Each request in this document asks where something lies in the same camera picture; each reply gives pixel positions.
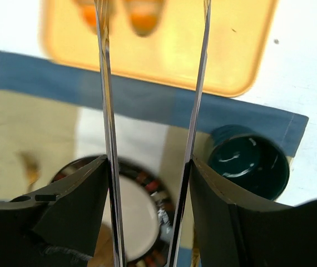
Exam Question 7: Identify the small striped croissant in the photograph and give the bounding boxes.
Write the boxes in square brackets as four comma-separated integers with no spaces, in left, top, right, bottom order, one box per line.
[124,0,165,36]

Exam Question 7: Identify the dark rimmed ceramic plate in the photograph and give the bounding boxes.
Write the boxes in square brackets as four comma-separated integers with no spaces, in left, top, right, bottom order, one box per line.
[47,155,176,267]

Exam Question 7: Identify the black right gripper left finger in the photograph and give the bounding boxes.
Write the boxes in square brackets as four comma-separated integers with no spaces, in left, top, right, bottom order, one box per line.
[0,156,108,266]

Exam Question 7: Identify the dark green mug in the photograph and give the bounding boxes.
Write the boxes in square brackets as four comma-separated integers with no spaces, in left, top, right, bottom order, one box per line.
[204,125,290,200]

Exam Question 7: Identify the gold fork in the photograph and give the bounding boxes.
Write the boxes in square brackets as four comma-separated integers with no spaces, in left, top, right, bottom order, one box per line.
[17,151,40,193]

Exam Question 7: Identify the blue beige checked placemat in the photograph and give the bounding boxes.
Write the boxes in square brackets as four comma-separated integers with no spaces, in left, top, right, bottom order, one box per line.
[0,51,308,204]

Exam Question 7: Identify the large striped croissant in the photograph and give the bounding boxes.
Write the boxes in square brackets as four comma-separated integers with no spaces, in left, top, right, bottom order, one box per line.
[74,0,97,34]

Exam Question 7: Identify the yellow plastic tray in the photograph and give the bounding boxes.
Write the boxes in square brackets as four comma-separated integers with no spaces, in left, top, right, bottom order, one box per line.
[42,1,278,97]

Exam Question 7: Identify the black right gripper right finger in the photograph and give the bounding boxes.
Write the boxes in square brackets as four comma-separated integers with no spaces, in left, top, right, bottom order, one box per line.
[190,158,317,266]

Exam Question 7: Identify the gold knife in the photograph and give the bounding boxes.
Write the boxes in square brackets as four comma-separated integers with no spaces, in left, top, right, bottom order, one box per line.
[190,226,200,267]

